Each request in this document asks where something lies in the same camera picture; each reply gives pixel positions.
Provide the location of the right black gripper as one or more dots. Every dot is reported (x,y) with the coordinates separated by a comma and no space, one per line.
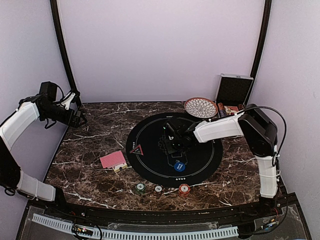
(170,149)

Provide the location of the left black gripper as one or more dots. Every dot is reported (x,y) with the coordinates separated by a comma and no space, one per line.
(74,123)

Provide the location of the red triangular all-in marker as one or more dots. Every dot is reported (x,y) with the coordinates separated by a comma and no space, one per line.
(137,150)

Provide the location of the red poker chip stack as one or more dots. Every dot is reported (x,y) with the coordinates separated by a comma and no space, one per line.
(184,190)

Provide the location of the orange black poker chip stack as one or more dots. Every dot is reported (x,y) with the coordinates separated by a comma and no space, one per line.
(158,189)

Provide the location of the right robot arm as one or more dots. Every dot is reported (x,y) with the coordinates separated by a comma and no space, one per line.
(258,129)

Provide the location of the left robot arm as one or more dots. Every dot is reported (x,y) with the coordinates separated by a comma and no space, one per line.
(44,107)

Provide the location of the blue small blind button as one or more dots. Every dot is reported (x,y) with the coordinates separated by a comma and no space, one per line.
(179,166)

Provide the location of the round black poker mat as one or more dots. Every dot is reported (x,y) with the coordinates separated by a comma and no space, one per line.
(155,166)

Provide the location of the patterned ceramic plate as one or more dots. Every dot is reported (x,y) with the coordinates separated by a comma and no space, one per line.
(201,107)

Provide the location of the red-backed playing card deck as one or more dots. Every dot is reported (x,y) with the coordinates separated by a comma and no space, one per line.
(112,160)

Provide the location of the green poker chip stack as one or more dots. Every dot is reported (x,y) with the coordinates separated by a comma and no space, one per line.
(140,188)

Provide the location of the yellow playing card box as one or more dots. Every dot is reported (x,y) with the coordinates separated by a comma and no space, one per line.
(119,167)

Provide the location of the aluminium poker chip case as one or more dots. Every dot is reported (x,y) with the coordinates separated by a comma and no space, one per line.
(233,93)

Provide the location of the white slotted cable duct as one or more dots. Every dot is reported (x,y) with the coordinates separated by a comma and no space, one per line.
(119,231)

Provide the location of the left black frame post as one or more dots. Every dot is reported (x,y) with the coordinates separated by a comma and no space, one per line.
(61,44)

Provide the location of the black frame post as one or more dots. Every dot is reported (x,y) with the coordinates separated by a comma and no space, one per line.
(61,44)
(262,37)

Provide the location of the right black frame post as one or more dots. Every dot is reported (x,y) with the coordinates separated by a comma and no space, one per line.
(262,37)

